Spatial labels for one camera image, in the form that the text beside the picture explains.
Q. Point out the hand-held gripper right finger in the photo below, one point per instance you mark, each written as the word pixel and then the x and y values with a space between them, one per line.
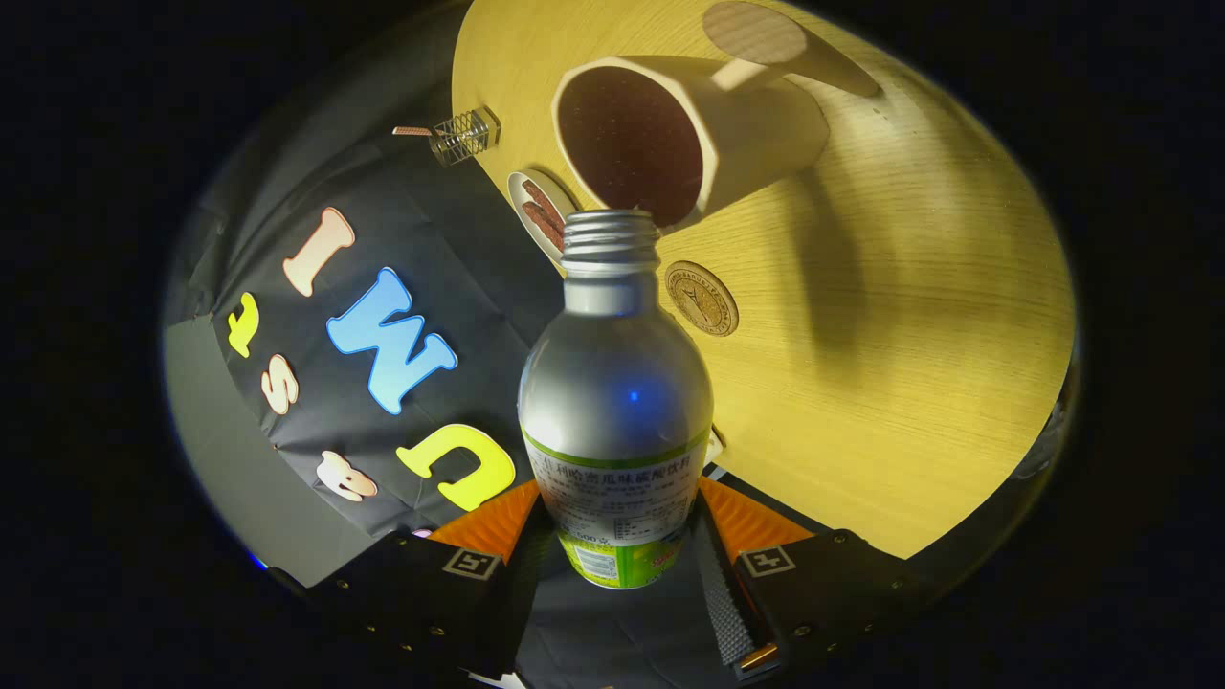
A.
pixel 723 598

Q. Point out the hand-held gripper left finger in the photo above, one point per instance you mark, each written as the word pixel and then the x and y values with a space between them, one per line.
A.
pixel 517 603

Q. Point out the silver green juice bottle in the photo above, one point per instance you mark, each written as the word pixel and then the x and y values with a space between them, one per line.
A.
pixel 612 383

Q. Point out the round wooden coaster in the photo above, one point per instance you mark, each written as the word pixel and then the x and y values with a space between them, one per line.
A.
pixel 701 299

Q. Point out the wooden table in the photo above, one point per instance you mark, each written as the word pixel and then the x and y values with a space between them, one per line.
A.
pixel 909 335

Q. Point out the red meat slice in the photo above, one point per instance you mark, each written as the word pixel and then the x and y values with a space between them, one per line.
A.
pixel 547 203
pixel 542 226

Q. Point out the white plate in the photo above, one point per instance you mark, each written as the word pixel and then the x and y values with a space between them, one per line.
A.
pixel 519 191

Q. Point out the pink straw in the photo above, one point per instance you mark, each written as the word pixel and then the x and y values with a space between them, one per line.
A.
pixel 412 131

